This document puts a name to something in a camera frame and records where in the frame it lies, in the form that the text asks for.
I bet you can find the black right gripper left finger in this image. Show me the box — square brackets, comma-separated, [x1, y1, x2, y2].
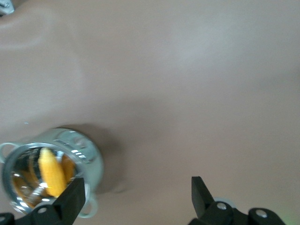
[31, 177, 85, 225]

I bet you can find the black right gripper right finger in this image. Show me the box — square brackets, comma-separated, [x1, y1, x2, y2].
[188, 176, 235, 225]

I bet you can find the yellow corn cob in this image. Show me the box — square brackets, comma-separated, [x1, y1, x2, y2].
[38, 147, 68, 198]

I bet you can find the silver pot lid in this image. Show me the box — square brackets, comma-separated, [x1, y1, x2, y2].
[0, 0, 15, 17]

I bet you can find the pale green steel-lined pot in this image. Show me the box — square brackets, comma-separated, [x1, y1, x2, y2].
[0, 127, 104, 219]

